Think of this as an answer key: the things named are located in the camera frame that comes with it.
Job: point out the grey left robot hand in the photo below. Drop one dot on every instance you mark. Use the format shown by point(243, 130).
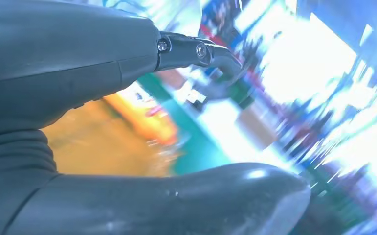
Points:
point(62, 48)

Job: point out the yellow taped cardboard mat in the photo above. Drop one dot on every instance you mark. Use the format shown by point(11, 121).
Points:
point(104, 149)

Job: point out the brown cardboard box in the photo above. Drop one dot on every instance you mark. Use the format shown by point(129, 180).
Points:
point(256, 126)

